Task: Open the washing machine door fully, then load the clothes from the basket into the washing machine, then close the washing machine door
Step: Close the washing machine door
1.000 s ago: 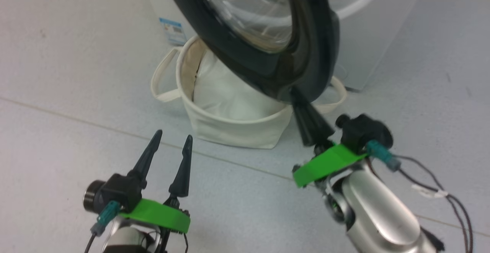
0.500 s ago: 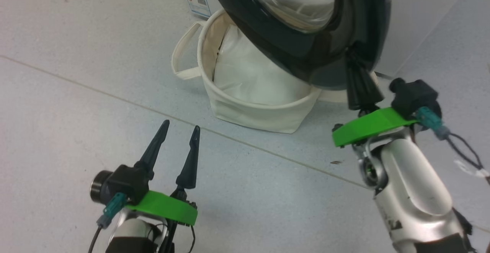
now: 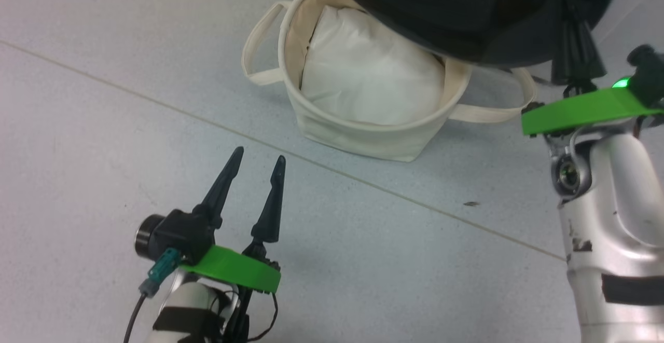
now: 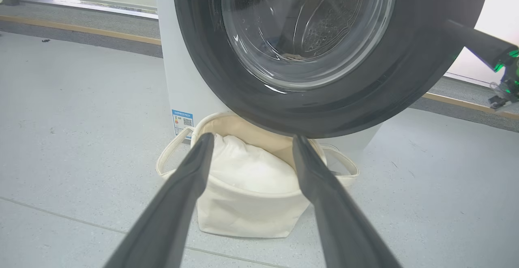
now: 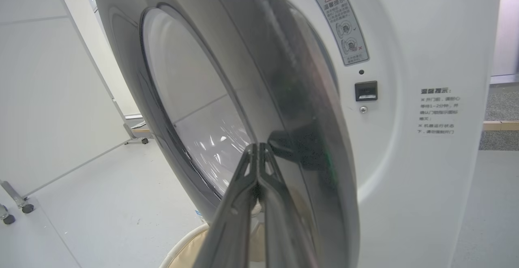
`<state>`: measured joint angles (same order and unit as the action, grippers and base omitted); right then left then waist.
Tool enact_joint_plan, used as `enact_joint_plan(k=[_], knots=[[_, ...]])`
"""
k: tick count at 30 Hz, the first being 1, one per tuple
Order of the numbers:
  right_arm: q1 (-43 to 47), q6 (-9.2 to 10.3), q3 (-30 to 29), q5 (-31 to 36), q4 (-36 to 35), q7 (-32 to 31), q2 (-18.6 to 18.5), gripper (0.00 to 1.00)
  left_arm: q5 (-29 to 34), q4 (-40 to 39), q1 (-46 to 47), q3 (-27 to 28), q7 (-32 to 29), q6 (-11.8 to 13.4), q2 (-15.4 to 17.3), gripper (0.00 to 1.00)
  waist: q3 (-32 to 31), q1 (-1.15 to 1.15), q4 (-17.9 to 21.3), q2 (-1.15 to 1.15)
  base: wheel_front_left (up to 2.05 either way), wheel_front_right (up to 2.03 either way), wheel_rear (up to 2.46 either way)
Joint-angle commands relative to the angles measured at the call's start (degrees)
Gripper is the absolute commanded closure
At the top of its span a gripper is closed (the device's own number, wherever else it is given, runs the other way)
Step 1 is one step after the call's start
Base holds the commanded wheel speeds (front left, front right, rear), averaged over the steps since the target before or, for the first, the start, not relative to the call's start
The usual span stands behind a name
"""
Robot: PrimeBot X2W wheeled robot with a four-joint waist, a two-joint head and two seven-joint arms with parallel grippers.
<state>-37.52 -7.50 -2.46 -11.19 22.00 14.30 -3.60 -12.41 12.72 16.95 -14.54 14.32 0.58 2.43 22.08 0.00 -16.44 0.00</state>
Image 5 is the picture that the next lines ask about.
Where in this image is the grey panel leg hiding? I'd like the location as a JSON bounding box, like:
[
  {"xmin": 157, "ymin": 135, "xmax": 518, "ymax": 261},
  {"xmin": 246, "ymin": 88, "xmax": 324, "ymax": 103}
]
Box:
[
  {"xmin": 124, "ymin": 123, "xmax": 148, "ymax": 145},
  {"xmin": 0, "ymin": 180, "xmax": 35, "ymax": 214}
]

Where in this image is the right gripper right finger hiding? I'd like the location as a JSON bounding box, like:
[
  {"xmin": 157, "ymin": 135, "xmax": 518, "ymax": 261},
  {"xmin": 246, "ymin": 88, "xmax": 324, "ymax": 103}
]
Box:
[{"xmin": 257, "ymin": 142, "xmax": 321, "ymax": 268}]

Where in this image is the white partition panel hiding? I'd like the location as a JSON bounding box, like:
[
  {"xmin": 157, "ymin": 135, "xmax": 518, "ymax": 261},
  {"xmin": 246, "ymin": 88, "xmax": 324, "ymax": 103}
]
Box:
[{"xmin": 0, "ymin": 0, "xmax": 140, "ymax": 197}]

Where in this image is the wooden floor strip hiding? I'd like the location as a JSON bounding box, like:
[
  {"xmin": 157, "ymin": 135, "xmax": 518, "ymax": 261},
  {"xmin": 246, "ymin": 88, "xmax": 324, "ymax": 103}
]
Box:
[{"xmin": 483, "ymin": 120, "xmax": 519, "ymax": 131}]

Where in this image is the black door latch socket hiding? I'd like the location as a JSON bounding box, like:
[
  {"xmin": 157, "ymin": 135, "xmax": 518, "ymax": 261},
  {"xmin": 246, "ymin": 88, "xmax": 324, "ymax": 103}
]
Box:
[{"xmin": 355, "ymin": 81, "xmax": 378, "ymax": 102}]

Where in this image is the round black glass washer door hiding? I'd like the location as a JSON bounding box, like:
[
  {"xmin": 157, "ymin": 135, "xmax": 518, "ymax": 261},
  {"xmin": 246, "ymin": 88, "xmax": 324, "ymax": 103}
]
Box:
[{"xmin": 90, "ymin": 0, "xmax": 361, "ymax": 268}]

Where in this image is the cream canvas laundry basket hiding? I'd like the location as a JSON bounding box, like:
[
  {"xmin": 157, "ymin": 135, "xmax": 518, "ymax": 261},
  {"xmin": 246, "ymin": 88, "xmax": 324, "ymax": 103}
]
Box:
[{"xmin": 159, "ymin": 203, "xmax": 268, "ymax": 268}]

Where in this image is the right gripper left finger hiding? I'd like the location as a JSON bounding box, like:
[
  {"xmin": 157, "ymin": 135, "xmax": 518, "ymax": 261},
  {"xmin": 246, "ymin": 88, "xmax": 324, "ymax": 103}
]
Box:
[{"xmin": 193, "ymin": 143, "xmax": 260, "ymax": 268}]

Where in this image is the white front-load washing machine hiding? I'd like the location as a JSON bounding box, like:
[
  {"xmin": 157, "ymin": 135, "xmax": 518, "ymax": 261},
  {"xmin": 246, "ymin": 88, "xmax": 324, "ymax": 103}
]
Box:
[{"xmin": 203, "ymin": 0, "xmax": 503, "ymax": 268}]

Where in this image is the warning sticker with pictograms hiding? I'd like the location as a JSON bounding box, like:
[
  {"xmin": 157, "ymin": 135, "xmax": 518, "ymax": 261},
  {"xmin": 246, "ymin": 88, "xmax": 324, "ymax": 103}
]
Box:
[{"xmin": 314, "ymin": 0, "xmax": 370, "ymax": 66}]

